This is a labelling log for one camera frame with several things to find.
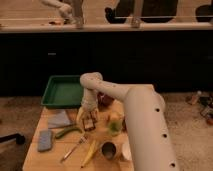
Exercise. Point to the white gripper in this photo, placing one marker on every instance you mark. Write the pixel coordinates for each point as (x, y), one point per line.
(89, 105)

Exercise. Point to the eraser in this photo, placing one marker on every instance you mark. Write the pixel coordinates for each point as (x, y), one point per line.
(91, 125)

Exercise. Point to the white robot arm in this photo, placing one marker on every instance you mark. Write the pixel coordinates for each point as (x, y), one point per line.
(149, 139)

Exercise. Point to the dark red bowl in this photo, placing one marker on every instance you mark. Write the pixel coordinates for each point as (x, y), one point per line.
(104, 99)

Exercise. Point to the metal fork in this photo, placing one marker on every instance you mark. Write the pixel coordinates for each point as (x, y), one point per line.
(82, 140)

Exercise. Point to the yellow banana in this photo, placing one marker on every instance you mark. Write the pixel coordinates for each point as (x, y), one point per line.
(92, 149)

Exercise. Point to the green cucumber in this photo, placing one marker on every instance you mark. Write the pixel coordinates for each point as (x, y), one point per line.
(67, 130)

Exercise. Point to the grey folded cloth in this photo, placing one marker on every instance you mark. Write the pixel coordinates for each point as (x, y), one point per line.
(61, 119)

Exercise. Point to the green plastic tray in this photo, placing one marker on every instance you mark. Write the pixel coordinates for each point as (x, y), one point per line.
(63, 92)

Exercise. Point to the metal cup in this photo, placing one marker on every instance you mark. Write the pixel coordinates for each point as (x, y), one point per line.
(108, 150)

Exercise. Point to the blue sponge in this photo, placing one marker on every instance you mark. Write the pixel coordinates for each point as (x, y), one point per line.
(45, 141)

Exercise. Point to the white cup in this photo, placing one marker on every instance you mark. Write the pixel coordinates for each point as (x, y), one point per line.
(126, 152)

